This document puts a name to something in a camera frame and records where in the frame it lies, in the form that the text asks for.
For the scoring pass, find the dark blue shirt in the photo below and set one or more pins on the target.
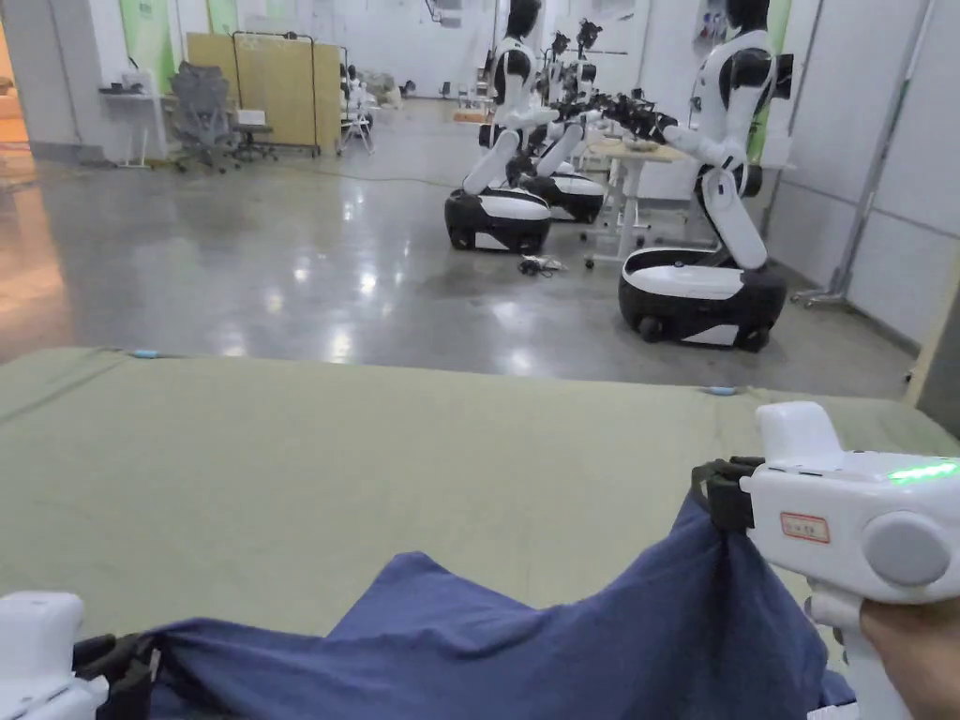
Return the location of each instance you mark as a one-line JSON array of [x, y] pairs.
[[570, 645]]

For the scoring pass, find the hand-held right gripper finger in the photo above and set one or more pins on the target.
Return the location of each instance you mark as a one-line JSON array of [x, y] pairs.
[[699, 491], [731, 465]]

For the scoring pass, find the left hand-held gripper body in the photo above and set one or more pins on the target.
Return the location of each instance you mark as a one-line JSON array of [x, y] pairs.
[[37, 652]]

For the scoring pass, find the black metal rack frame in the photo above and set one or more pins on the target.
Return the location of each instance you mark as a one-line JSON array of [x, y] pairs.
[[315, 90]]

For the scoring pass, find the person's right hand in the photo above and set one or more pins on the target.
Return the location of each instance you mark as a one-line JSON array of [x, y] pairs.
[[915, 660]]

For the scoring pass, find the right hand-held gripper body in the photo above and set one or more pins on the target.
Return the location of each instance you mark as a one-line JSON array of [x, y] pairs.
[[825, 517]]

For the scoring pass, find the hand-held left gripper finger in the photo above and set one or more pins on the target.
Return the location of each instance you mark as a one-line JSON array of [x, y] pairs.
[[131, 686], [112, 649]]

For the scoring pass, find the bed with pale green sheet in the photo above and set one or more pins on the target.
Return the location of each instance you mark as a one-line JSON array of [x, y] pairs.
[[300, 465]]

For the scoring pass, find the white desk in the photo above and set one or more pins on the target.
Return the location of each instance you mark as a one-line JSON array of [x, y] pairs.
[[135, 94]]

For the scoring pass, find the white black humanoid wheeled robot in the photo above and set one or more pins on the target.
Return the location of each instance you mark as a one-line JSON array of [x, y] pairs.
[[577, 187], [499, 210], [705, 292]]

